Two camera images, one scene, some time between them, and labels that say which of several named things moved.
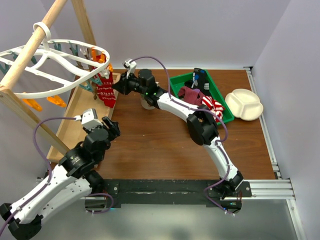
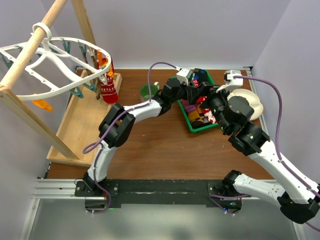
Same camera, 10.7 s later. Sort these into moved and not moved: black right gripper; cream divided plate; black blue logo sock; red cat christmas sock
Moved: black right gripper; red cat christmas sock
Not moved: black blue logo sock; cream divided plate
